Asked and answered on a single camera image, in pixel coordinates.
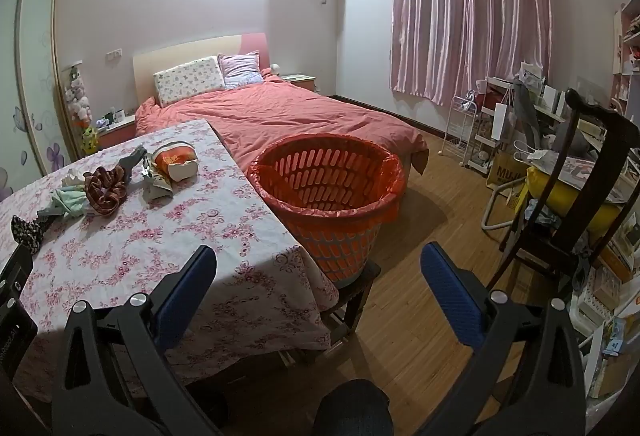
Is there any dark wooden stool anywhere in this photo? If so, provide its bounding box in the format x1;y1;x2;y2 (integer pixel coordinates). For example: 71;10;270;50
320;261;382;357

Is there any pink bookshelf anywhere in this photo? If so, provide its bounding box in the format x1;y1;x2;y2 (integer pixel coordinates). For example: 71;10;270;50
612;0;640;117

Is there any pink striped pillow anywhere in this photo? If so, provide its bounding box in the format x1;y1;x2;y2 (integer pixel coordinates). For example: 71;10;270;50
217;50;264;90

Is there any dark wooden chair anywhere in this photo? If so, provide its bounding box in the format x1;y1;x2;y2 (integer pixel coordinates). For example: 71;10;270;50
500;88;640;287

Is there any white metal frame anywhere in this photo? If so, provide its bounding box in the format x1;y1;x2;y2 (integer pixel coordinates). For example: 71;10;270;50
482;176;526;231

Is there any black mesh sock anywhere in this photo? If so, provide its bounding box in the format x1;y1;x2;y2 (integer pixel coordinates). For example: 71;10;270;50
36;208;63;233

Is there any white plastic drawer unit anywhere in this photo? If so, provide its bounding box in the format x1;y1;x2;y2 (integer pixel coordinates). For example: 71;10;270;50
570;261;640;399

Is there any brown scrunchie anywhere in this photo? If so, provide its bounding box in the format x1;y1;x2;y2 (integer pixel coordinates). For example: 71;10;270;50
82;165;132;217

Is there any person's leg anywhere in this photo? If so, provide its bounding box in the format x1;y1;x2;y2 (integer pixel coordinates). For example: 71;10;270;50
312;378;392;436

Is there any pink and white nightstand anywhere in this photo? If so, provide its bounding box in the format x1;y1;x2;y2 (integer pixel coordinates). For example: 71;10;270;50
95;113;137;151

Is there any white paper bag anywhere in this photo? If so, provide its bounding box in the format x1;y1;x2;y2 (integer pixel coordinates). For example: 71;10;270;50
492;103;516;141

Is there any black floral scrunchie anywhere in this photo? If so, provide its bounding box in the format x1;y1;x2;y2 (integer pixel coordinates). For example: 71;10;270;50
11;215;47;257

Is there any yellow cushion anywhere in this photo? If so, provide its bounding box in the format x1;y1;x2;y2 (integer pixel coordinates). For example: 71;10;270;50
525;166;626;231

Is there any orange plastic basket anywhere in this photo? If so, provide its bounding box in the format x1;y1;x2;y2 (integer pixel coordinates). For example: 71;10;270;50
246;132;407;289

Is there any light blue sock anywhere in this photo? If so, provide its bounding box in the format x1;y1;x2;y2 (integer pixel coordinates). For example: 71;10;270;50
50;186;90;219

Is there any pink curtain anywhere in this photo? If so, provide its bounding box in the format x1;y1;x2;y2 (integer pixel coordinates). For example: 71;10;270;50
390;0;555;106

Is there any red duvet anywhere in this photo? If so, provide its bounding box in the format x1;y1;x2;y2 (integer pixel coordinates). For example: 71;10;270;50
135;73;430;174

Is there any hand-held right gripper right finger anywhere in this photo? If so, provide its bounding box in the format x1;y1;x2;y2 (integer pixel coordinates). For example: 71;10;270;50
420;242;586;436

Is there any orange white garment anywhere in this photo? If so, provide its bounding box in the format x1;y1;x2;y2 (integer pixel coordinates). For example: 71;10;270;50
150;141;199;181

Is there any wardrobe with purple flowers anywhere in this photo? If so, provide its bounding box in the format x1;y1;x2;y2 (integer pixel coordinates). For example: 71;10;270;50
0;0;71;201

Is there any cream sock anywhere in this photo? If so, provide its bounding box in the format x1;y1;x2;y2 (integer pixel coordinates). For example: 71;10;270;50
62;167;95;189

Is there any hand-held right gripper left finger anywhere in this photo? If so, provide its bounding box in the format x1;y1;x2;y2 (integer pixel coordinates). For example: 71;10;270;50
51;245;236;436

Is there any wooden nightstand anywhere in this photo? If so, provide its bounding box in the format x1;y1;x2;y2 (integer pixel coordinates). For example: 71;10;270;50
280;73;318;94

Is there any white trolley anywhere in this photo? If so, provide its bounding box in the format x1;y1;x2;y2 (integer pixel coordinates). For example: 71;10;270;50
465;108;506;175

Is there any white floral pillow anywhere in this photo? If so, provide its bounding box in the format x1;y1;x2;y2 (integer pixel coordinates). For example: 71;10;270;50
152;56;227;107

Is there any pink floral tablecloth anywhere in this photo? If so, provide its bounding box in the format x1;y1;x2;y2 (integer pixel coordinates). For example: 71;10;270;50
0;118;341;404

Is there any grey cloth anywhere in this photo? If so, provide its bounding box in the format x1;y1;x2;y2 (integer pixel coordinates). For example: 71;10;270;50
512;78;543;151

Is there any beige and pink headboard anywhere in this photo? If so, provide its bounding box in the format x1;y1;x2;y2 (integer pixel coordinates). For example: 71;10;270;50
132;33;271;104

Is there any white wire rack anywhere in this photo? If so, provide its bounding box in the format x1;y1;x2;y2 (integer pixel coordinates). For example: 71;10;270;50
441;96;476;163

